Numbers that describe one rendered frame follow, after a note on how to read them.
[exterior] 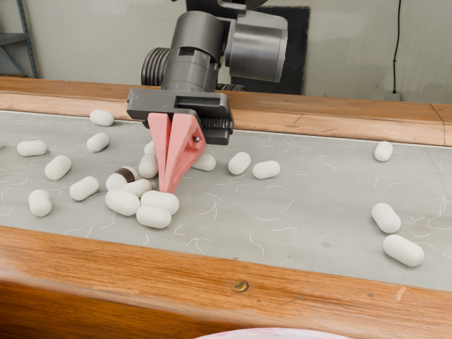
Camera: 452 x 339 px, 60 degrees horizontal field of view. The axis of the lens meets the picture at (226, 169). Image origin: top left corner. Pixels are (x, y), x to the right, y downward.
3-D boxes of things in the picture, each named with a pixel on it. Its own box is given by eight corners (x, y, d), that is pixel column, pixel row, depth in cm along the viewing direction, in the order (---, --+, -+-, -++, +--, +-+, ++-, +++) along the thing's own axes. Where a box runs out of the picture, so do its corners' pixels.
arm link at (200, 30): (180, 34, 49) (175, 0, 43) (235, 42, 48) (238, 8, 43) (169, 82, 46) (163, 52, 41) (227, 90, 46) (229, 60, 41)
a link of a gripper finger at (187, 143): (179, 187, 35) (198, 96, 38) (105, 180, 36) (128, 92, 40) (196, 208, 41) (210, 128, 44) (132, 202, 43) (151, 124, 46)
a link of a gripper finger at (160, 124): (206, 190, 34) (222, 97, 38) (129, 182, 36) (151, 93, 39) (218, 211, 41) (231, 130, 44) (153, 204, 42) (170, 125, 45)
